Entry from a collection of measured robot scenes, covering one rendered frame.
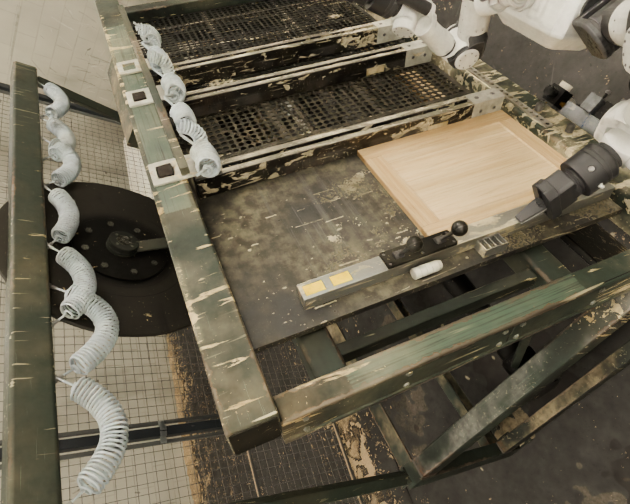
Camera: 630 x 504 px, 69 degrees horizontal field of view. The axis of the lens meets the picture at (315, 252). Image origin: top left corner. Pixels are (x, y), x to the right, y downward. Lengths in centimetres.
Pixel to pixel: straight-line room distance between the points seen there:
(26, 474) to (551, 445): 218
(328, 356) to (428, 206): 53
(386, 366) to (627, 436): 168
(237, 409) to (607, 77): 232
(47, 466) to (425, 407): 223
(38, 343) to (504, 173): 138
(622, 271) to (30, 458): 139
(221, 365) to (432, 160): 92
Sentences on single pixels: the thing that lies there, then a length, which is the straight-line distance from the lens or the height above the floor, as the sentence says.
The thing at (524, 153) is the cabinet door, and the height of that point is 97.
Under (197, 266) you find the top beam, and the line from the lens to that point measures 108.
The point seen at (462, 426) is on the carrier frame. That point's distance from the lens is 190.
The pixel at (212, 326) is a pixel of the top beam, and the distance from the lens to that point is 98.
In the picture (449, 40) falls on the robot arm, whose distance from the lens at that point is 161.
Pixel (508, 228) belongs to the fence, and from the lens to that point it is 131.
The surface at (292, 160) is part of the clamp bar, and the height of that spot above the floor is 156.
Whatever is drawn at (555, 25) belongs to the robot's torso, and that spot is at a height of 133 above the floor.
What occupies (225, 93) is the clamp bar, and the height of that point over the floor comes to 164.
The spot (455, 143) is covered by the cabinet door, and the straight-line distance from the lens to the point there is 159.
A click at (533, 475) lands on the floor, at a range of 272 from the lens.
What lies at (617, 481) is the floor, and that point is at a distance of 256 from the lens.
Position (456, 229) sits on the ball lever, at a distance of 109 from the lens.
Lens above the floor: 234
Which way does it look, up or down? 38 degrees down
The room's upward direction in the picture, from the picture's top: 82 degrees counter-clockwise
